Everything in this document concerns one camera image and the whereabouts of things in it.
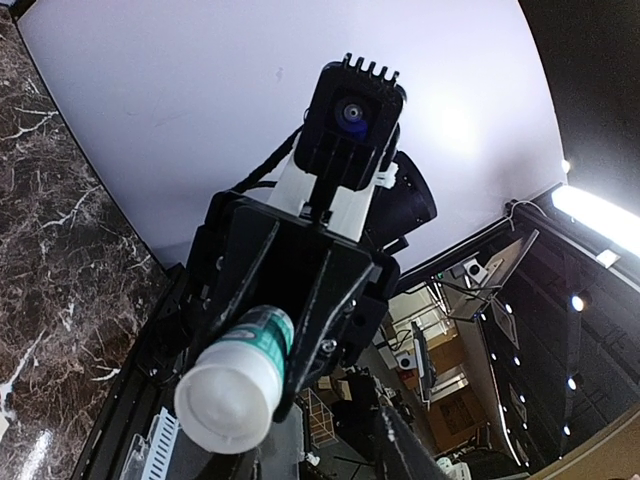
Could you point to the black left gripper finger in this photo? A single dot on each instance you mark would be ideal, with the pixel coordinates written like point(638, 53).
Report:
point(399, 455)

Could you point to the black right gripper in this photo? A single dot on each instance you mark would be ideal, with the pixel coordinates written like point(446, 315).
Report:
point(335, 291)

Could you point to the green white glue stick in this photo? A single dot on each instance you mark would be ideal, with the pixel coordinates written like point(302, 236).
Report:
point(226, 401)

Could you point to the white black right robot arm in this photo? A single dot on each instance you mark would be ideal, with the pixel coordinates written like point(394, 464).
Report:
point(394, 213)

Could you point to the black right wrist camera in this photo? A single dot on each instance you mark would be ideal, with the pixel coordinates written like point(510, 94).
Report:
point(351, 121)

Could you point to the white slotted cable duct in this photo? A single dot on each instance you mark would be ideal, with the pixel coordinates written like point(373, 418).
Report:
point(151, 456)

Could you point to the black front table rail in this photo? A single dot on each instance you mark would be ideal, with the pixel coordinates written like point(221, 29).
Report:
point(141, 388)

